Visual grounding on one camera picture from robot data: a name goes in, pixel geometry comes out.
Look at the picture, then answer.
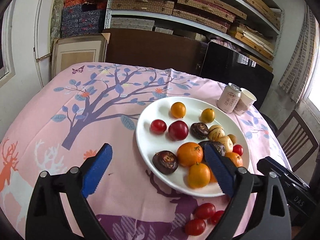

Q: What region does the red cherry tomato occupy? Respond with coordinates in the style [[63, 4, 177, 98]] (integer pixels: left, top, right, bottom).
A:
[[208, 210, 224, 225], [194, 203, 216, 220], [184, 218, 206, 236], [233, 145, 244, 156], [150, 119, 167, 134]]

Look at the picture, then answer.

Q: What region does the small green-yellow kumquat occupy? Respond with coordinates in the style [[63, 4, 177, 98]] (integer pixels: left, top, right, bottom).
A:
[[228, 134, 237, 145]]

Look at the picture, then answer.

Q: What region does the dark water chestnut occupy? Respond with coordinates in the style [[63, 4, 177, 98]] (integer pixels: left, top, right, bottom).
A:
[[189, 122, 209, 139], [199, 140, 226, 157]]

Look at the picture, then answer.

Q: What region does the striped yellow pepino melon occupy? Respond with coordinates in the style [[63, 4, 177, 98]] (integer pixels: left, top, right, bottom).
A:
[[208, 125, 225, 141]]

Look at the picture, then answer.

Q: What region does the small yellow-orange citrus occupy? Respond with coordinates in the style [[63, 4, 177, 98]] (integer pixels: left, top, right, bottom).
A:
[[201, 108, 215, 124]]

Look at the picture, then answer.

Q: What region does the large orange mandarin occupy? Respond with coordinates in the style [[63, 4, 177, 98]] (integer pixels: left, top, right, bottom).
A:
[[176, 142, 203, 167]]

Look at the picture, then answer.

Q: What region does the large red plum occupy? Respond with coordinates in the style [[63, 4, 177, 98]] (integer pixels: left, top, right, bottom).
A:
[[168, 120, 189, 141]]

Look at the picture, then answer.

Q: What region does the dark purple passion fruit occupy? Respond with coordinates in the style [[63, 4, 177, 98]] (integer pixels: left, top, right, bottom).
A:
[[152, 151, 178, 175]]

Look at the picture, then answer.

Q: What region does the dark wooden chair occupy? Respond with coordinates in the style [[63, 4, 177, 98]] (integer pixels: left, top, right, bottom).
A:
[[275, 110, 319, 172]]

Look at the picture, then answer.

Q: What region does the white paper cup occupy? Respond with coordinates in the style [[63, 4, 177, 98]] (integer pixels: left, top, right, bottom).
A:
[[233, 88, 257, 115]]

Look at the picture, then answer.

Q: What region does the pink drink can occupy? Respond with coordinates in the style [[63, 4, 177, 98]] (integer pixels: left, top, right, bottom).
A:
[[217, 83, 242, 114]]

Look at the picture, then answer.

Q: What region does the white oval plate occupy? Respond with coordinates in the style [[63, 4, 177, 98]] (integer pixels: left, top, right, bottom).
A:
[[136, 96, 251, 198]]

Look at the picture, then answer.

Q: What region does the black glossy panel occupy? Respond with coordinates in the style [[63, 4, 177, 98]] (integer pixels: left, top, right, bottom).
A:
[[200, 42, 274, 110]]

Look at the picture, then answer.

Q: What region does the pink deer-print tablecloth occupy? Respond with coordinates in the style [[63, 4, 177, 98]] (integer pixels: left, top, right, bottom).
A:
[[0, 62, 293, 240]]

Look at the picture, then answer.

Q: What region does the metal storage shelf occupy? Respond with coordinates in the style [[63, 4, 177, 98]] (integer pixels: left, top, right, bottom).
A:
[[104, 0, 283, 64]]

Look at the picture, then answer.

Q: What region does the dark brown cabinet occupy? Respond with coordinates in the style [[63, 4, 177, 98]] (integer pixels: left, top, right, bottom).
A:
[[103, 28, 208, 76]]

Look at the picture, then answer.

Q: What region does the framed picture board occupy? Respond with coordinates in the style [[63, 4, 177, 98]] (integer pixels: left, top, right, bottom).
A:
[[51, 33, 111, 78]]

